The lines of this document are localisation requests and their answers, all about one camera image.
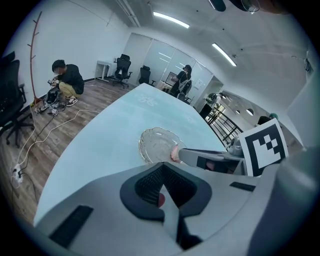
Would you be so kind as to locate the black office chair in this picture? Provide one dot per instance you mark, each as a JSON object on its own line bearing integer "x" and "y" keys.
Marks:
{"x": 123, "y": 67}
{"x": 145, "y": 75}
{"x": 11, "y": 100}

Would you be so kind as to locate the table with light blue cloth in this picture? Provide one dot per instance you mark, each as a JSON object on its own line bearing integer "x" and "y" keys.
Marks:
{"x": 100, "y": 137}

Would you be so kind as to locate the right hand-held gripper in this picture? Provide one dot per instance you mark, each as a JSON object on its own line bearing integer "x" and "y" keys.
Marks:
{"x": 265, "y": 147}

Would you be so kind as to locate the small white desk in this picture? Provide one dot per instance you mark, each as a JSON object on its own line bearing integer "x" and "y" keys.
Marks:
{"x": 103, "y": 67}

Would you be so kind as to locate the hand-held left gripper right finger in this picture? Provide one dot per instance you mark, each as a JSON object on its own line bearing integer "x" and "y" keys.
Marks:
{"x": 225, "y": 200}

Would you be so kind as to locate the white power strip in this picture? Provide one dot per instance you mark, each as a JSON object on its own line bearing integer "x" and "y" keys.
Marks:
{"x": 17, "y": 175}

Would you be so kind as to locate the pile of equipment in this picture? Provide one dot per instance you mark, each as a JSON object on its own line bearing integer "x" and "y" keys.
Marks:
{"x": 50, "y": 100}

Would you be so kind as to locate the reddish wooden coat rack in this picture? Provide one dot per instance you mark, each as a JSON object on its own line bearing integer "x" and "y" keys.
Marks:
{"x": 32, "y": 62}

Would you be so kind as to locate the clear glass plate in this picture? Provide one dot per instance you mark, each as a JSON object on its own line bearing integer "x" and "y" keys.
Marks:
{"x": 157, "y": 145}

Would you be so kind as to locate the long ceiling light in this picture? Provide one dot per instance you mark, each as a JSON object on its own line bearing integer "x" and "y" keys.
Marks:
{"x": 224, "y": 54}
{"x": 171, "y": 19}

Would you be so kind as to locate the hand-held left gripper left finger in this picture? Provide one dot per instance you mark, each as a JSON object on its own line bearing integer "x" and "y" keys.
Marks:
{"x": 100, "y": 200}

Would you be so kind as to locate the black metal railing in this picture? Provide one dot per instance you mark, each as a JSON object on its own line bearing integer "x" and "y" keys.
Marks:
{"x": 225, "y": 127}

